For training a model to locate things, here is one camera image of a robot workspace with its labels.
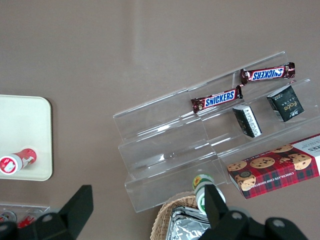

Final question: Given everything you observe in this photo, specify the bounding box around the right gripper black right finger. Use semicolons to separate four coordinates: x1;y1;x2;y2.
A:
197;184;266;240

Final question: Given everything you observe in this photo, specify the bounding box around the small black carton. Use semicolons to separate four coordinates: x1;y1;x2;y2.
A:
266;84;305;123
232;104;263;138

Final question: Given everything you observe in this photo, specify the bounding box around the clear acrylic stepped shelf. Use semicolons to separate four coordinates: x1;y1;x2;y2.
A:
112;51;320;214

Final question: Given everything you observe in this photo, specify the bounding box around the foil food container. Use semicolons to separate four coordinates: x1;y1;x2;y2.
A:
174;206;209;219
167;212;213;240

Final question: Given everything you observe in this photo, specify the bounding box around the cream plastic tray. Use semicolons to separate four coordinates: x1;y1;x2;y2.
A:
0;95;54;182

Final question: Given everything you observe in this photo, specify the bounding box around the light wicker basket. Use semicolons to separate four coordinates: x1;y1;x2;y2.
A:
150;191;208;240

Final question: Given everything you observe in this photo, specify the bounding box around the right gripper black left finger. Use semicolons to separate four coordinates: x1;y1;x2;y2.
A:
17;184;94;240

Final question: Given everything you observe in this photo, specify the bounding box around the clear acrylic bottle rack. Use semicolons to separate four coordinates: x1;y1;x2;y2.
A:
0;201;51;226

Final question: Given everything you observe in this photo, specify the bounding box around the Snickers chocolate bar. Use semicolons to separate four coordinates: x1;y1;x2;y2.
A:
190;85;244;113
240;62;296;87

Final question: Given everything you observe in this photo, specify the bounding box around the green lidded white jar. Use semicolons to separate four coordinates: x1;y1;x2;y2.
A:
191;174;227;217

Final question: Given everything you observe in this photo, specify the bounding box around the red white lidded cup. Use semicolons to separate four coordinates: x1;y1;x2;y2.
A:
0;147;38;176

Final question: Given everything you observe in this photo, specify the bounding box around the red tartan cookie box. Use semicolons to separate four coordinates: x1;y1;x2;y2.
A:
226;133;320;200

